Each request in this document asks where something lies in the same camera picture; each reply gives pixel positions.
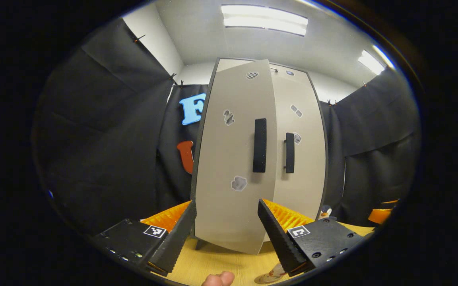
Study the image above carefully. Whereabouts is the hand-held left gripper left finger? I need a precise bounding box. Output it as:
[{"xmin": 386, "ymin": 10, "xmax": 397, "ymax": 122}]
[{"xmin": 90, "ymin": 199, "xmax": 198, "ymax": 277}]

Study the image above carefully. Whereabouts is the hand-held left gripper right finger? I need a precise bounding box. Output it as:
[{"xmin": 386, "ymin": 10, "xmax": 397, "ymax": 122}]
[{"xmin": 258, "ymin": 198, "xmax": 367, "ymax": 277}]

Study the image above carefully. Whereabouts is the clear plastic bottle red label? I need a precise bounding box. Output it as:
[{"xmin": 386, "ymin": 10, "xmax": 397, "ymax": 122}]
[{"xmin": 267, "ymin": 262, "xmax": 289, "ymax": 278}]

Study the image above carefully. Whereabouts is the round cork coaster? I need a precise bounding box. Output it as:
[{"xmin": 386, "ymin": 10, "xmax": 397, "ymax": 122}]
[{"xmin": 254, "ymin": 273, "xmax": 284, "ymax": 285}]

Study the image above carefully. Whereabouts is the white cabinet door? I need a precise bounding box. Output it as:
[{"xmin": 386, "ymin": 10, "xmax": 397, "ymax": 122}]
[
  {"xmin": 194, "ymin": 59, "xmax": 278, "ymax": 255},
  {"xmin": 267, "ymin": 64, "xmax": 328, "ymax": 243}
]

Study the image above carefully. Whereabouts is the white and grey cabinet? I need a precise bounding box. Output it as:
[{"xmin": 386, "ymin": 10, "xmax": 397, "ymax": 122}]
[{"xmin": 190, "ymin": 58, "xmax": 330, "ymax": 251}]

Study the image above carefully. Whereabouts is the black backdrop cloth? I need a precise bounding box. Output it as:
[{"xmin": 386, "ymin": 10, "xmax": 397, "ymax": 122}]
[{"xmin": 32, "ymin": 18, "xmax": 420, "ymax": 235}]

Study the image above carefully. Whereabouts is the small ceiling light panel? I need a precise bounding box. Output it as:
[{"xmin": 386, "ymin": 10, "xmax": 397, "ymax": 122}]
[{"xmin": 357, "ymin": 44, "xmax": 396, "ymax": 76}]

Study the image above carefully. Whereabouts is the large ceiling light panel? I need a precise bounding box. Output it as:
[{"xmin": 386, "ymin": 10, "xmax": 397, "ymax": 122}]
[{"xmin": 221, "ymin": 4, "xmax": 309, "ymax": 37}]

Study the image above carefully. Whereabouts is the black right door handle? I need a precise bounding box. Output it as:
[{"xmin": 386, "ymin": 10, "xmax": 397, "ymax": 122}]
[{"xmin": 284, "ymin": 133, "xmax": 295, "ymax": 174}]

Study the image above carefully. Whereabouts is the black door handle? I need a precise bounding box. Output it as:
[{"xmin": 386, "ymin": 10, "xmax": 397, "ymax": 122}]
[
  {"xmin": 252, "ymin": 118, "xmax": 267, "ymax": 173},
  {"xmin": 284, "ymin": 133, "xmax": 295, "ymax": 174}
]

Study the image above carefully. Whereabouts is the black left door handle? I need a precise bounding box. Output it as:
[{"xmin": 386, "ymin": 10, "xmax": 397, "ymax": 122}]
[{"xmin": 252, "ymin": 118, "xmax": 267, "ymax": 173}]

